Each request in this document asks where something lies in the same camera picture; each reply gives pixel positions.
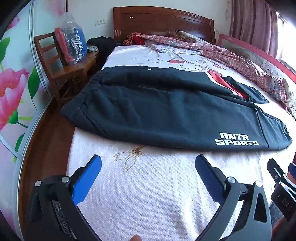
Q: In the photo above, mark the red framed bed guard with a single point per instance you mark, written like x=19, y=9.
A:
x=256, y=55

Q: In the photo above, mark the red patterned quilt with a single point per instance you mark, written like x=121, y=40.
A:
x=270, y=82

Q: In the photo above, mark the white wall switch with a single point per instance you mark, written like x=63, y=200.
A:
x=100, y=22

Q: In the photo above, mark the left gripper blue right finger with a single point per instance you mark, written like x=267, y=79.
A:
x=212, y=177

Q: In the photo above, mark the dark wooden headboard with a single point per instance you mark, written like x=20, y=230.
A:
x=160, y=21

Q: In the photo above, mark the person's left hand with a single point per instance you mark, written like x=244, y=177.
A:
x=136, y=238

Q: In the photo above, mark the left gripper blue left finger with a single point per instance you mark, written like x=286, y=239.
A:
x=83, y=179

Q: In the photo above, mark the floral wardrobe door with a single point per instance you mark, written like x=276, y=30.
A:
x=25, y=93

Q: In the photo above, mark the red pillow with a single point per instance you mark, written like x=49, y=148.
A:
x=137, y=40

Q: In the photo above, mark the black Anta sports pants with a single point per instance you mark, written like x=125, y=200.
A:
x=173, y=108

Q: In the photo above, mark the person's right hand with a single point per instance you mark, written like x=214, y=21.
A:
x=277, y=227

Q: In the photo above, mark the wooden chair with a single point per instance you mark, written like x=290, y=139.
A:
x=60, y=74

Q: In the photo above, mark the white floral bed sheet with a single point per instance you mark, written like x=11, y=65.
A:
x=156, y=192

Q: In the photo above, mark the black clothes pile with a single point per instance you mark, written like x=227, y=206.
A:
x=105, y=47

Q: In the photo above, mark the pink curtain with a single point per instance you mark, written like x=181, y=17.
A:
x=256, y=23

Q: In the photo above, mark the plastic bag of clothes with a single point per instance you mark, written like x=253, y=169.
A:
x=71, y=39

